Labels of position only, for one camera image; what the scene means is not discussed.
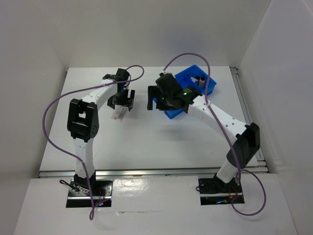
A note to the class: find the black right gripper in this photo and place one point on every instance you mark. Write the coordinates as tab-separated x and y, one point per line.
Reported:
154	91

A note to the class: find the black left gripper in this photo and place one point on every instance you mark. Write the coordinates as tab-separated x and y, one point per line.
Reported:
126	102

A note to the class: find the clear false eyelash case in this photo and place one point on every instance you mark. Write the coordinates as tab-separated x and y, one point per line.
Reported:
119	113

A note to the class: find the beige foundation bottle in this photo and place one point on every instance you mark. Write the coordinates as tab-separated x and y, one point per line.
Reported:
201	82

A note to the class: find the clear tube black cap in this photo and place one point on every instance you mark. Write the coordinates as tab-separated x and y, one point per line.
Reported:
195	79

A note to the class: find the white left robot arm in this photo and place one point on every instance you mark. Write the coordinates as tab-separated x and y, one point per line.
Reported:
83	120

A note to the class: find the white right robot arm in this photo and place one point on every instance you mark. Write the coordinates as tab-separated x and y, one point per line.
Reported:
242	138

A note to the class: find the blue compartment tray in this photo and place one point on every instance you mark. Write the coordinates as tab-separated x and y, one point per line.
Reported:
184	81

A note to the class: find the aluminium side rail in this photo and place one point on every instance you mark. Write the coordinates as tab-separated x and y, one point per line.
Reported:
261	162

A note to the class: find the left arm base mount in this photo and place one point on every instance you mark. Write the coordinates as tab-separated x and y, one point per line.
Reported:
79	197

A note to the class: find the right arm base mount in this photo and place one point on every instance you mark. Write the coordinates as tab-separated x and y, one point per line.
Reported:
215	192

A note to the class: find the aluminium front rail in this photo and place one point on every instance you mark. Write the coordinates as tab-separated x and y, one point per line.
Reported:
134	173

